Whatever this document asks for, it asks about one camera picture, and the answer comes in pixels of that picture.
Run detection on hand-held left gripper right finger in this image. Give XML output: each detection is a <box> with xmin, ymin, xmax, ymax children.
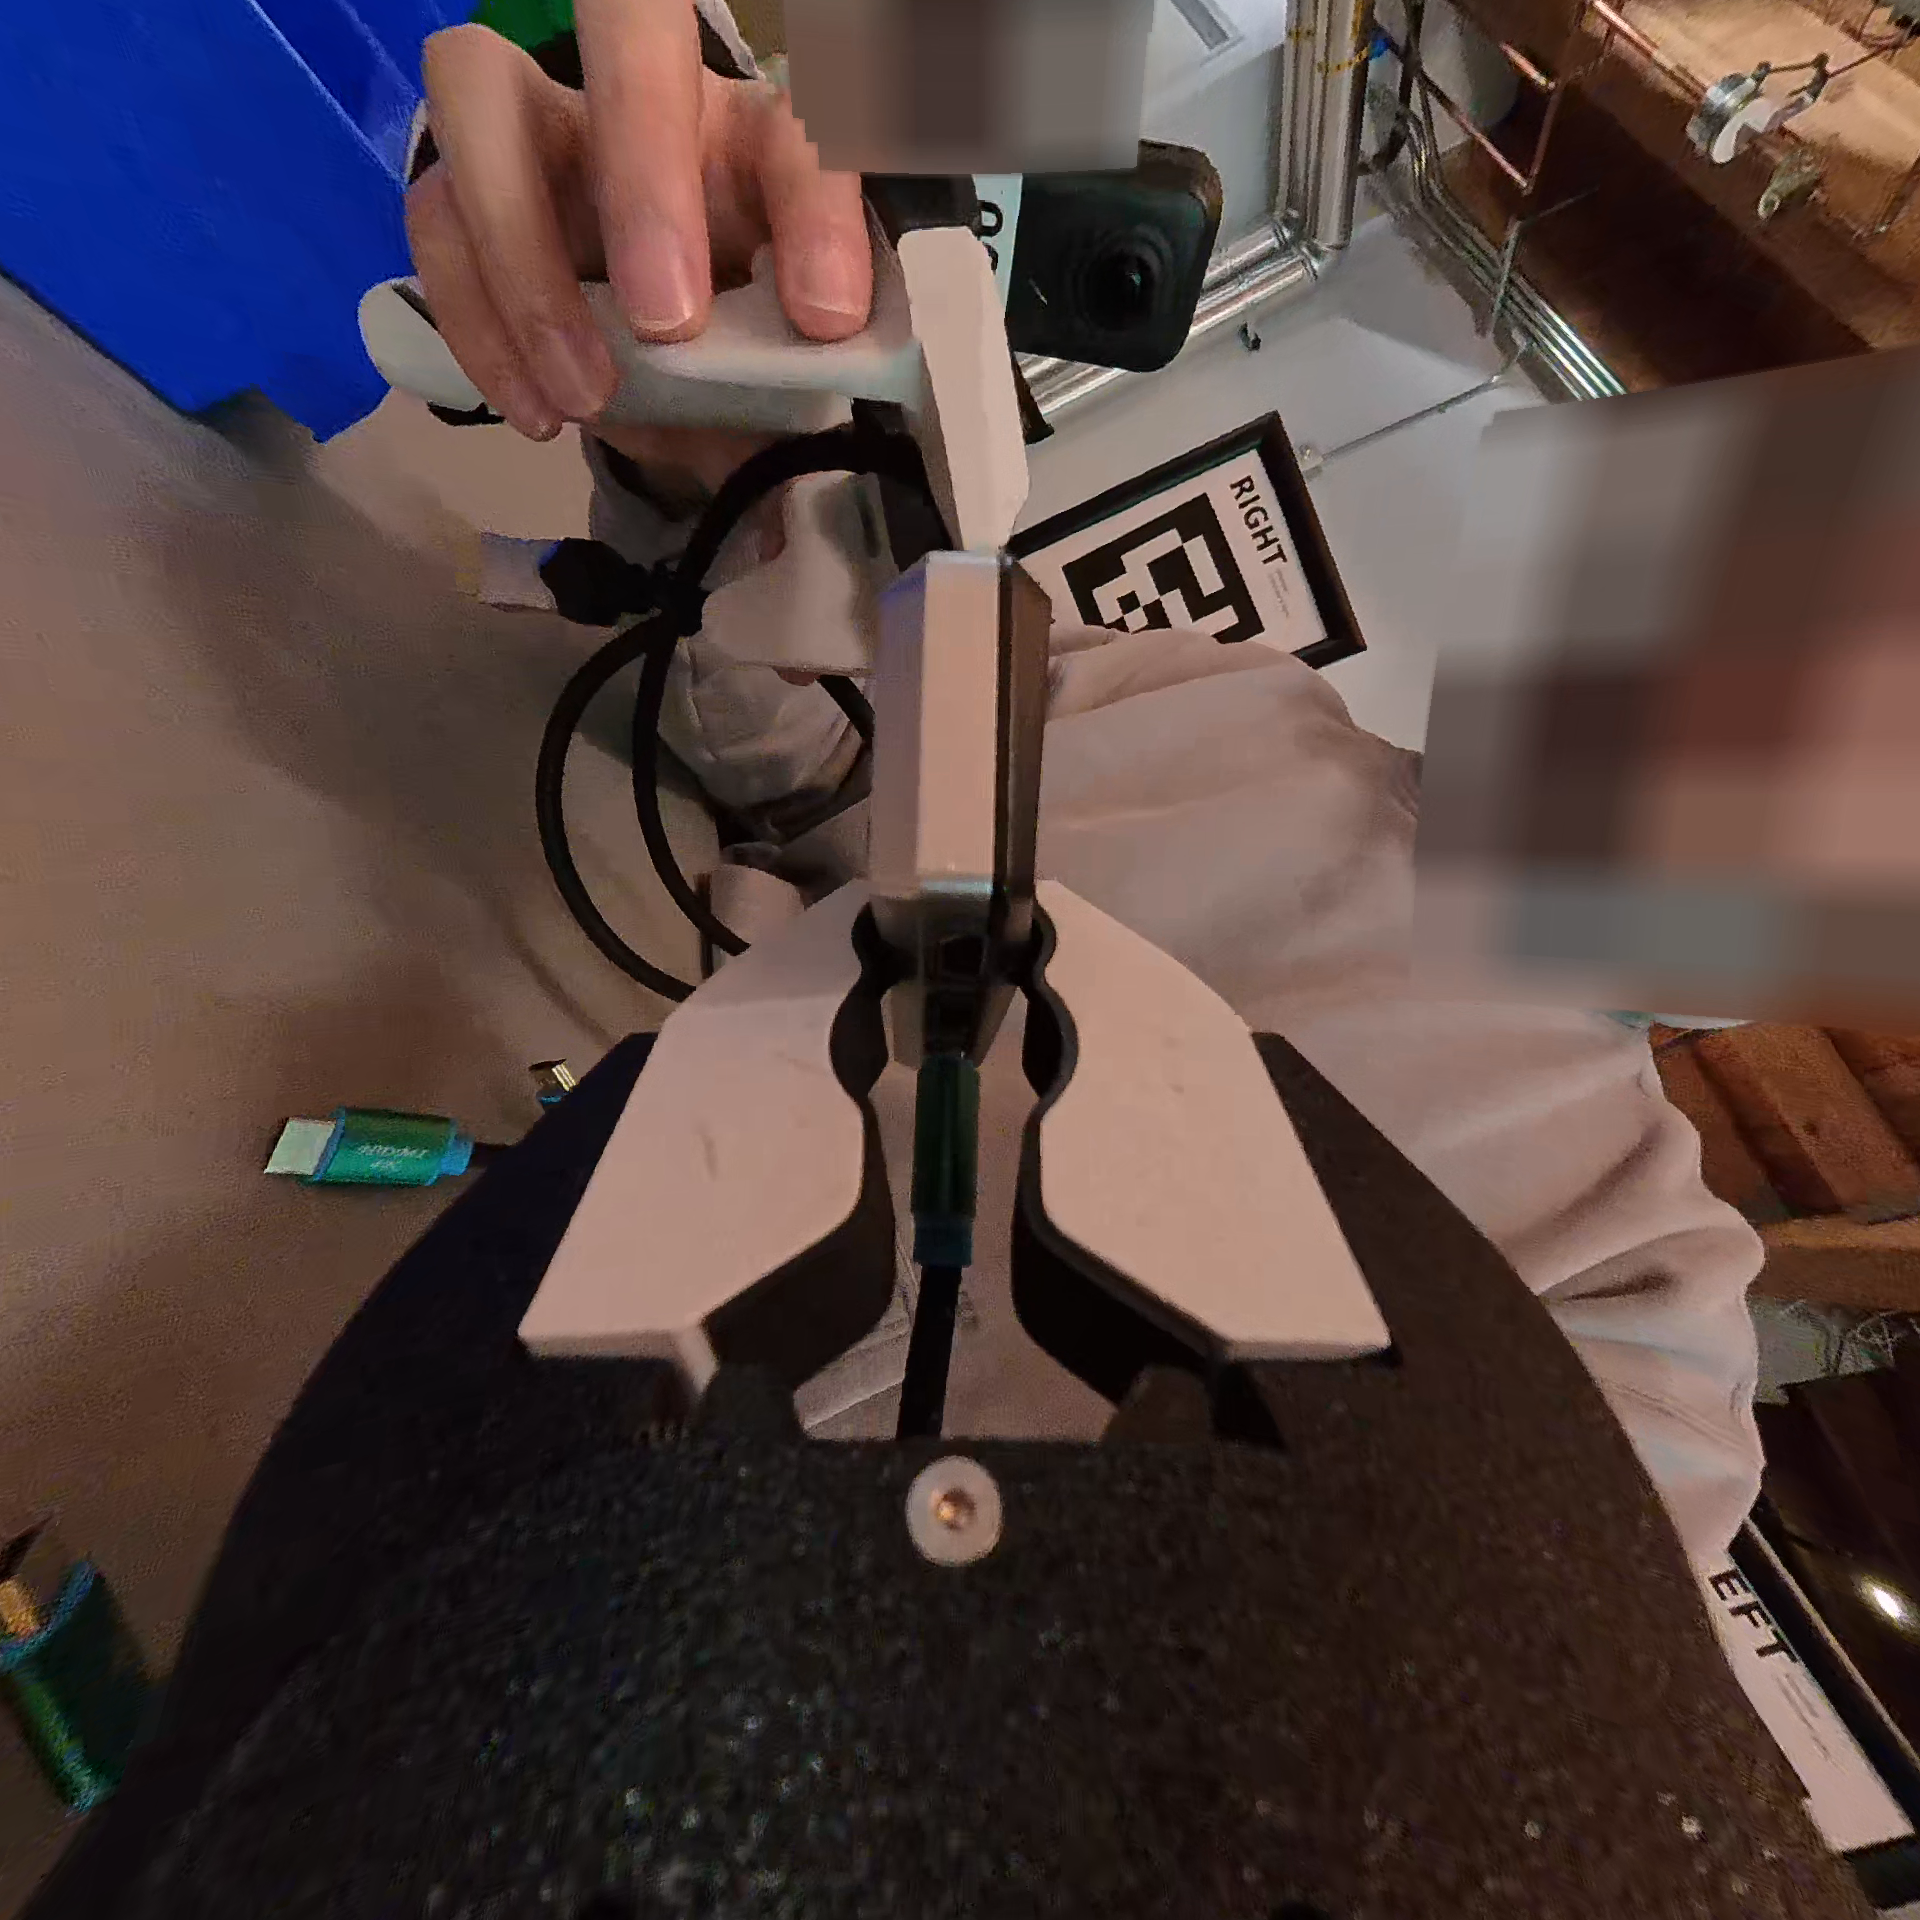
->
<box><xmin>1013</xmin><ymin>879</ymin><xmax>1396</xmax><ymax>1366</ymax></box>

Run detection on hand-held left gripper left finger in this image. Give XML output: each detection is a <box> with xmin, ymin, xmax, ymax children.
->
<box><xmin>517</xmin><ymin>883</ymin><xmax>917</xmax><ymax>1402</ymax></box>

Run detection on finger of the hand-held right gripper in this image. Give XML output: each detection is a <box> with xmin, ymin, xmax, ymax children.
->
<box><xmin>713</xmin><ymin>481</ymin><xmax>902</xmax><ymax>676</ymax></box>
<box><xmin>897</xmin><ymin>225</ymin><xmax>1033</xmax><ymax>561</ymax></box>

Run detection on silver metal adapter block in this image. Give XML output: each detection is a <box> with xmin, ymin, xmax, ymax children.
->
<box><xmin>867</xmin><ymin>546</ymin><xmax>1057</xmax><ymax>1070</ymax></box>

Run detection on person's right hand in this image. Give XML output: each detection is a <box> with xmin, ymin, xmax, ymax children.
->
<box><xmin>403</xmin><ymin>0</ymin><xmax>881</xmax><ymax>446</ymax></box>

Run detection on grey conduit pipes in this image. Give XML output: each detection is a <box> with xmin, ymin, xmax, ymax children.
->
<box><xmin>1358</xmin><ymin>90</ymin><xmax>1629</xmax><ymax>407</ymax></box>

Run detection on copper pipe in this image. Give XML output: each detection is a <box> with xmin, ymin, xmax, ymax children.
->
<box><xmin>1401</xmin><ymin>0</ymin><xmax>1659</xmax><ymax>197</ymax></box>

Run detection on wooden shelf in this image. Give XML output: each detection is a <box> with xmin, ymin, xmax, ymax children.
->
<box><xmin>1651</xmin><ymin>1019</ymin><xmax>1920</xmax><ymax>1403</ymax></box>

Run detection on white ceiling lamp fitting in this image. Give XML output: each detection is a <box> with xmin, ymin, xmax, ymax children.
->
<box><xmin>1686</xmin><ymin>57</ymin><xmax>1835</xmax><ymax>225</ymax></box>

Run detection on blue plastic bin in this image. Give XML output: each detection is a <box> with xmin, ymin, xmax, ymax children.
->
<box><xmin>0</xmin><ymin>0</ymin><xmax>506</xmax><ymax>443</ymax></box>

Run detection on silver metal duct pipes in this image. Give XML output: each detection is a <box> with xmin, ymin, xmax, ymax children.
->
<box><xmin>1026</xmin><ymin>0</ymin><xmax>1373</xmax><ymax>422</ymax></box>

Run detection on coiled black braided cable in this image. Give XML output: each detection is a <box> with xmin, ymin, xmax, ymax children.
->
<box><xmin>534</xmin><ymin>435</ymin><xmax>902</xmax><ymax>1001</ymax></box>

